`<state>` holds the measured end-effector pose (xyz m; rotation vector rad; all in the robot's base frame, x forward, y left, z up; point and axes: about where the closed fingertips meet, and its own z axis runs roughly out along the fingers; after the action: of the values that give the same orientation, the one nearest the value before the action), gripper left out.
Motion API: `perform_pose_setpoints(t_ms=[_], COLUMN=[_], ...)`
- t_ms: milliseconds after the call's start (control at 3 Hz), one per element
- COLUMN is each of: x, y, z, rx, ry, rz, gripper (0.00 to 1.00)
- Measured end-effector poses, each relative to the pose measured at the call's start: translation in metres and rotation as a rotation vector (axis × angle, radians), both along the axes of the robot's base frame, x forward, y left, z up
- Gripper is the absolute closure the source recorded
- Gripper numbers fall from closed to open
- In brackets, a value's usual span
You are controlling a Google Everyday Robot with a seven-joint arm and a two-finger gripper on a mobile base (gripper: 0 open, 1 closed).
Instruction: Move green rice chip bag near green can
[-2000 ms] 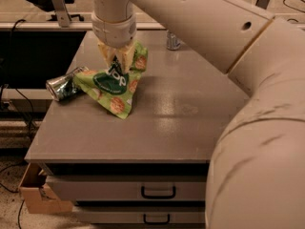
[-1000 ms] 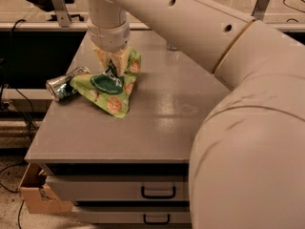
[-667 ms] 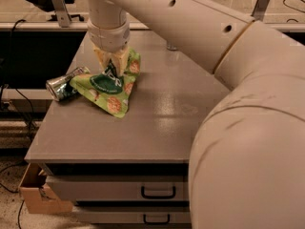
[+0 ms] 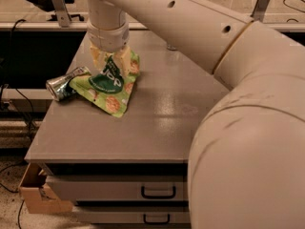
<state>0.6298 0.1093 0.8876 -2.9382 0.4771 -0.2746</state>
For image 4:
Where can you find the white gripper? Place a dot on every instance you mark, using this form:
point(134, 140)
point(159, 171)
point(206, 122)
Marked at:
point(107, 38)

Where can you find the green rice chip bag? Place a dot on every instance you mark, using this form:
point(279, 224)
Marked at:
point(109, 90)

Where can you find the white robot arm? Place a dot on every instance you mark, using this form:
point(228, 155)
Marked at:
point(246, 166)

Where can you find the silver can standing upright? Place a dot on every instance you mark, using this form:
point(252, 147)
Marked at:
point(171, 48)

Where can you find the crushed green can lying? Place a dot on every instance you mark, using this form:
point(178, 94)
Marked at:
point(59, 86)

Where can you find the upper grey drawer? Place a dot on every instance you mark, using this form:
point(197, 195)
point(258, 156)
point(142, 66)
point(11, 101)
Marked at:
point(119, 188)

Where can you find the grey drawer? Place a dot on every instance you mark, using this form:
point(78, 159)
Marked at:
point(119, 188)
point(155, 215)

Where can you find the cardboard box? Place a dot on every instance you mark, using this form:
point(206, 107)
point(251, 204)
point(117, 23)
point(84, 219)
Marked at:
point(38, 195)

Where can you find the lower grey drawer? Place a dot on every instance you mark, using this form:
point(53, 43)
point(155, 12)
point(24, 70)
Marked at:
point(155, 215)

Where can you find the left metal bracket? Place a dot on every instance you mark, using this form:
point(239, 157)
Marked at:
point(61, 12)

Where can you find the metal bracket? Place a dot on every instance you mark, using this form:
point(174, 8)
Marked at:
point(61, 12)
point(260, 9)

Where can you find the right metal bracket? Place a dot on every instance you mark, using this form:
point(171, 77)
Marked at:
point(260, 9)

